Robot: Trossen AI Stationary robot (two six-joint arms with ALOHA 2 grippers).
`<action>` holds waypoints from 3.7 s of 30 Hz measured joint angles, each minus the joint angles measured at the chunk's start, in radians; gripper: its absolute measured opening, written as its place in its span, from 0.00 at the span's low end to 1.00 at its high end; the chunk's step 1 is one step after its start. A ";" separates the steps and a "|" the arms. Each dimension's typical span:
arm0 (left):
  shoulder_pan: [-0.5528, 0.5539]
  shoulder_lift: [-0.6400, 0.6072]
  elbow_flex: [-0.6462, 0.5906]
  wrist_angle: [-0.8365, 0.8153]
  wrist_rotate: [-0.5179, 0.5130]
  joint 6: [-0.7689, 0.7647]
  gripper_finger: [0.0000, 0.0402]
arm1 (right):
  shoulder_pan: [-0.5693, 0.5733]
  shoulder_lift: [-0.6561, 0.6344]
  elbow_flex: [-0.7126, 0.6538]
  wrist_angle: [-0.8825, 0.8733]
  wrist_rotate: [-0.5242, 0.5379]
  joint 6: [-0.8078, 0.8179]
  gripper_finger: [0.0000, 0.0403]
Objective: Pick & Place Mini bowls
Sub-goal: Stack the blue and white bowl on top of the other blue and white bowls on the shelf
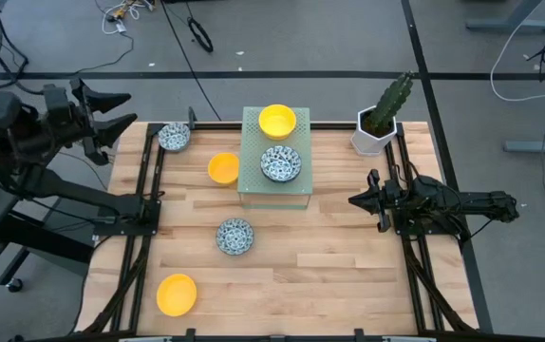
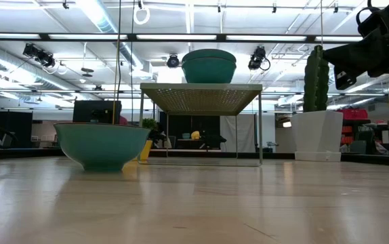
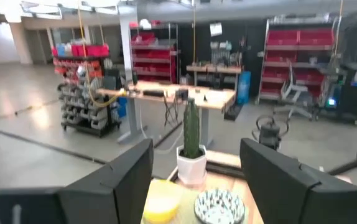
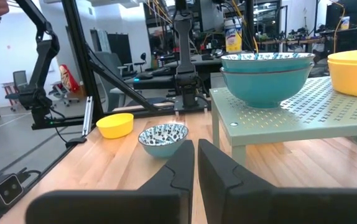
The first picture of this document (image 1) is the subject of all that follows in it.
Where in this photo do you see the black aluminium rig frame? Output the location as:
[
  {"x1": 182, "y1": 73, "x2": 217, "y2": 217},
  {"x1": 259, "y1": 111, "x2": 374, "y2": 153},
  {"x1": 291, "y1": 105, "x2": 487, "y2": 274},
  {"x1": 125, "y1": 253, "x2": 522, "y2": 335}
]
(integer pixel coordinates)
[{"x1": 73, "y1": 106, "x2": 481, "y2": 342}]

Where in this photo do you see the black coiled cable ring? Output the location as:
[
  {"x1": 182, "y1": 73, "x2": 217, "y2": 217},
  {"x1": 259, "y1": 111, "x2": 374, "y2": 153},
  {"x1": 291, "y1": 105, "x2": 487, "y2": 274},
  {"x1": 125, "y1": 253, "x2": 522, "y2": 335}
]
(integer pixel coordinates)
[{"x1": 186, "y1": 16, "x2": 215, "y2": 53}]

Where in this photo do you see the green perforated metal shelf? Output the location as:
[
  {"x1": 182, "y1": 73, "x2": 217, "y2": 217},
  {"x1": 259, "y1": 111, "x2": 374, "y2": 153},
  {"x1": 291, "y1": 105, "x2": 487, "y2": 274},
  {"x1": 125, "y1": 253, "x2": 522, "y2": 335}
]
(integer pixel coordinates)
[{"x1": 236, "y1": 105, "x2": 314, "y2": 211}]

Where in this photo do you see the long white cable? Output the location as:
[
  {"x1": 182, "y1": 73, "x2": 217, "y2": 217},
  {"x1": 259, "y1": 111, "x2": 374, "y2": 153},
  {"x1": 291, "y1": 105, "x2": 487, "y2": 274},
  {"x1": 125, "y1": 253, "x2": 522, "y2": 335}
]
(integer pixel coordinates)
[{"x1": 489, "y1": 0, "x2": 545, "y2": 104}]

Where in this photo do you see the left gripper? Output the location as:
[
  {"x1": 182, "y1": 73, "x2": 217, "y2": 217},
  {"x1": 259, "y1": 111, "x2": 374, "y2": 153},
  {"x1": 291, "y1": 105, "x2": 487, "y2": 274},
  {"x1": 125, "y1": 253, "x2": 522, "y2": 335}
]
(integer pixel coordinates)
[{"x1": 39, "y1": 78, "x2": 139, "y2": 166}]

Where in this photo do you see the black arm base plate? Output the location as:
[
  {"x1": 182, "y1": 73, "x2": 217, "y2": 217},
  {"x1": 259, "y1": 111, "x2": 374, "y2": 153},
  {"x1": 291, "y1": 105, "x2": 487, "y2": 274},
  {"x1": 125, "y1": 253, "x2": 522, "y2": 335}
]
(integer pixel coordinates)
[
  {"x1": 93, "y1": 198, "x2": 162, "y2": 238},
  {"x1": 390, "y1": 198, "x2": 468, "y2": 238}
]

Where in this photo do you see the white cable bundle with plug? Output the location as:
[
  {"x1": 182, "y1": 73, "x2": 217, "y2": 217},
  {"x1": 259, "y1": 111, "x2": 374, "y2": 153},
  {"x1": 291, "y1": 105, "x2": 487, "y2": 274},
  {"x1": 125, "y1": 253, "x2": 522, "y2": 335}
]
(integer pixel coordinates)
[{"x1": 100, "y1": 0, "x2": 156, "y2": 35}]

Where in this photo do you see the green cactus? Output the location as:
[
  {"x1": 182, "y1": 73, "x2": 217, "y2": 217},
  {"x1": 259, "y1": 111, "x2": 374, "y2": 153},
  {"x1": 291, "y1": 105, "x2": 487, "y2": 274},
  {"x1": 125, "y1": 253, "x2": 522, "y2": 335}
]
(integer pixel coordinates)
[{"x1": 366, "y1": 70, "x2": 416, "y2": 137}]

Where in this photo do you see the grey desk foot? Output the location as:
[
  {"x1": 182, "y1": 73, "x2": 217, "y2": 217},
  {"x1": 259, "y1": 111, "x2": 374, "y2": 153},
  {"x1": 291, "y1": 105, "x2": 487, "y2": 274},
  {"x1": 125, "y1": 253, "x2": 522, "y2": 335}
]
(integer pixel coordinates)
[
  {"x1": 503, "y1": 128, "x2": 545, "y2": 156},
  {"x1": 465, "y1": 0, "x2": 545, "y2": 35}
]

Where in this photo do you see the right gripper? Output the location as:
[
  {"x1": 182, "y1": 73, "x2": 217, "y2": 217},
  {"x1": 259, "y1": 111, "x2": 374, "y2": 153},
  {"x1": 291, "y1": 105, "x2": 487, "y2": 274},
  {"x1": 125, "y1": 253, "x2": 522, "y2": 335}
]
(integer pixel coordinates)
[{"x1": 348, "y1": 168, "x2": 400, "y2": 234}]

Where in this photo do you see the white hexagonal plant pot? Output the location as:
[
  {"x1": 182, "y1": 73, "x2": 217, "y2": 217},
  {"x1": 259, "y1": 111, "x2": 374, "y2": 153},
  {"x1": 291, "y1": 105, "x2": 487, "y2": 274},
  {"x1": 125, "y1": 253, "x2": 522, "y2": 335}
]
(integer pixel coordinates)
[{"x1": 349, "y1": 104, "x2": 399, "y2": 158}]

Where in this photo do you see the silver aluminium rail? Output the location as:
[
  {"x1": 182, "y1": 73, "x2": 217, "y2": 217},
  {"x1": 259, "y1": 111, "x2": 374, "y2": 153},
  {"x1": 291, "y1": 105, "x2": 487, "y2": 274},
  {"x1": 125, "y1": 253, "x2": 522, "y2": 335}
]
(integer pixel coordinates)
[
  {"x1": 119, "y1": 335, "x2": 174, "y2": 342},
  {"x1": 381, "y1": 335, "x2": 438, "y2": 342}
]

